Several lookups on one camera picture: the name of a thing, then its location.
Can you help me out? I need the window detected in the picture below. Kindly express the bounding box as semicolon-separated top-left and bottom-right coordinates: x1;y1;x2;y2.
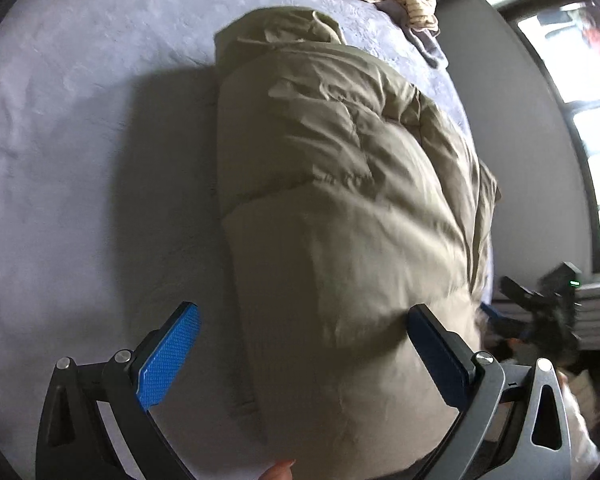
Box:
485;0;600;251

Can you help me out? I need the white cloth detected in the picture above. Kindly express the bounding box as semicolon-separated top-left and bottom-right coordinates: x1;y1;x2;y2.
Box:
557;367;600;467

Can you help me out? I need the beige puffer jacket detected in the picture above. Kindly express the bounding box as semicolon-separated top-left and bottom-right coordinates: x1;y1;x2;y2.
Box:
214;6;501;478

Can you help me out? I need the lavender bed sheet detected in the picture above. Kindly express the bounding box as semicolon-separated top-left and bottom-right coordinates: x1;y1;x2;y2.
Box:
0;0;496;480

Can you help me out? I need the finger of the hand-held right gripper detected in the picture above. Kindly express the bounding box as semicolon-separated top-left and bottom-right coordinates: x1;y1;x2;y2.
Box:
479;301;531;342
499;275;542;312

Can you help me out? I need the grey lavender cloth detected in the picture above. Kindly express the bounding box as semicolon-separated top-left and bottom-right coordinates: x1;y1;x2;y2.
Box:
380;0;448;68

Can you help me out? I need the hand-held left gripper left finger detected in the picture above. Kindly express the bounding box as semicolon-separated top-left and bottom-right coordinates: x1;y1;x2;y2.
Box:
35;301;202;480

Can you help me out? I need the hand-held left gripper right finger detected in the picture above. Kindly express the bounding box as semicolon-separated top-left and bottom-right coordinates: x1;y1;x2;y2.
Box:
406;302;573;480

